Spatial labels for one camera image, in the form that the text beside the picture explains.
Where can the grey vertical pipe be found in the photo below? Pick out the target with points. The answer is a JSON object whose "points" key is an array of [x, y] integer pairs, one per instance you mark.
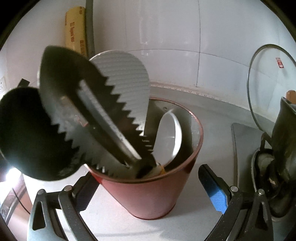
{"points": [[89, 28]]}

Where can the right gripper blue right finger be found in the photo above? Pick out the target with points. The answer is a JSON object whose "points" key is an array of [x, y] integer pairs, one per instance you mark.
{"points": [[245, 216]]}

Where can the glass pot lid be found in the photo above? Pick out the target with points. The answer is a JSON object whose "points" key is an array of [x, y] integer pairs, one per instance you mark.
{"points": [[271, 74]]}

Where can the white wall socket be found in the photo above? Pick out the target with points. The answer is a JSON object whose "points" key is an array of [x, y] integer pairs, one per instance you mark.
{"points": [[2, 85]]}

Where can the white rice paddle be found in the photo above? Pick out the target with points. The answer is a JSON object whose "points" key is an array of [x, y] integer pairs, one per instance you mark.
{"points": [[130, 79]]}

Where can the black plastic spoon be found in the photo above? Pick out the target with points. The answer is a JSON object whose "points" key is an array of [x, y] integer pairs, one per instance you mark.
{"points": [[30, 142]]}

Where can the red cylindrical tin canister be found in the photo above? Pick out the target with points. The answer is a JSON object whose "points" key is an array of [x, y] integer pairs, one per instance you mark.
{"points": [[155, 197]]}

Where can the stainless steel gas stove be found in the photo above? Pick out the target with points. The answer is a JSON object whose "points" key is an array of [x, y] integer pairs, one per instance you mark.
{"points": [[246, 142]]}

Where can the black clay pot with lid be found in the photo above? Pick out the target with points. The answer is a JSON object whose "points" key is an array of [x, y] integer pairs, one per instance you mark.
{"points": [[274, 164]]}

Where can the white ceramic soup spoon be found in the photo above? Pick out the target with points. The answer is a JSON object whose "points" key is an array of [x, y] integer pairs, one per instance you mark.
{"points": [[168, 139]]}

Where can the yellow cling film roll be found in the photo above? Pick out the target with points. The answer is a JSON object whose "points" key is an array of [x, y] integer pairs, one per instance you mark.
{"points": [[75, 38]]}

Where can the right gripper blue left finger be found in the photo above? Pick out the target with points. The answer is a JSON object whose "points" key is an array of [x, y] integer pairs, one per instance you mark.
{"points": [[44, 223]]}

